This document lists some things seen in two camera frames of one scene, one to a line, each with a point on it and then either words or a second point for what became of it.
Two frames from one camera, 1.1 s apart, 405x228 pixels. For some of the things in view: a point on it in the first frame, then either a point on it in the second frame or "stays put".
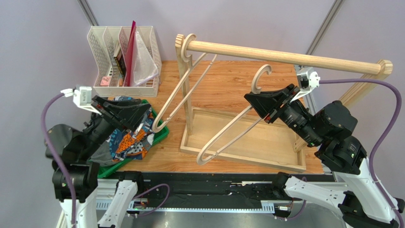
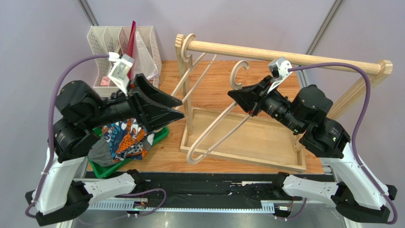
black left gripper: [127, 112] to [151, 116]
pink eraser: [105, 81] stays put
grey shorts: [103, 156] stays put
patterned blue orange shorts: [124, 143] stays put
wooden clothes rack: [232, 137] stays put
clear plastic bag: [145, 70] stays put
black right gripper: [283, 104] to [258, 97]
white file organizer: [129, 63] stays put
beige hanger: [258, 90] to [229, 135]
